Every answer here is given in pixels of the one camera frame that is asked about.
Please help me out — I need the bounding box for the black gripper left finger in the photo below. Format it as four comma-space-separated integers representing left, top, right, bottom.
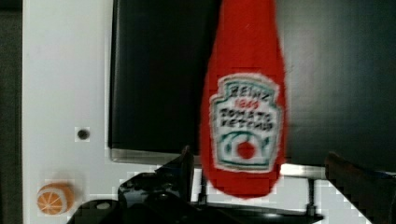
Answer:
118, 147, 194, 205

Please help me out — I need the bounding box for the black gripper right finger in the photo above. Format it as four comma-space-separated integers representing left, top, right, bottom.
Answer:
325, 153, 396, 224

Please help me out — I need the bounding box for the red ketchup bottle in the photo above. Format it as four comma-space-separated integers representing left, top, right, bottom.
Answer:
200, 0, 287, 199

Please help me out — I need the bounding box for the black toaster oven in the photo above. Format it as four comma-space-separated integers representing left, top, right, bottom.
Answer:
108, 0, 396, 172

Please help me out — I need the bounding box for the orange slice toy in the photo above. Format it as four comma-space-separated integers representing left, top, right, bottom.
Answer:
36, 183, 75, 216

